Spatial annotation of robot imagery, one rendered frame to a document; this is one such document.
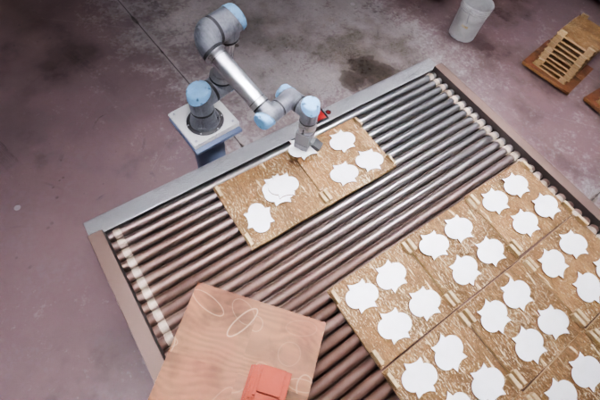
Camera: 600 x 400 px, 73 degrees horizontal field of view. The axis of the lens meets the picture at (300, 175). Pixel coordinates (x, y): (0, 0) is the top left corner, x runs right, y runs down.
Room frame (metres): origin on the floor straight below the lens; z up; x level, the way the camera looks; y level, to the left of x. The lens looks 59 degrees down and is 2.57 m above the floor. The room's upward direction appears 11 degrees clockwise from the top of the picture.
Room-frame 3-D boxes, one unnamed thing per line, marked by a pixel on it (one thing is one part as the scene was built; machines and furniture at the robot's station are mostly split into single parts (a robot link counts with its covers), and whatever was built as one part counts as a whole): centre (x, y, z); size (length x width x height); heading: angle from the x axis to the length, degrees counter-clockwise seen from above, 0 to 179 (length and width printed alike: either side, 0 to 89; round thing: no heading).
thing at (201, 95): (1.22, 0.54, 1.06); 0.13 x 0.12 x 0.14; 149
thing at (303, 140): (1.04, -0.01, 1.17); 0.12 x 0.09 x 0.16; 75
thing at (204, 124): (1.22, 0.53, 0.95); 0.15 x 0.15 x 0.10
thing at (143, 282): (1.01, -0.14, 0.90); 1.95 x 0.05 x 0.05; 134
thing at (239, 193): (0.85, 0.11, 0.93); 0.41 x 0.35 x 0.02; 134
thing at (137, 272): (1.05, -0.10, 0.90); 1.95 x 0.05 x 0.05; 134
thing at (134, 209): (1.25, 0.09, 0.89); 2.08 x 0.08 x 0.06; 134
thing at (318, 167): (1.13, -0.19, 0.93); 0.41 x 0.35 x 0.02; 134
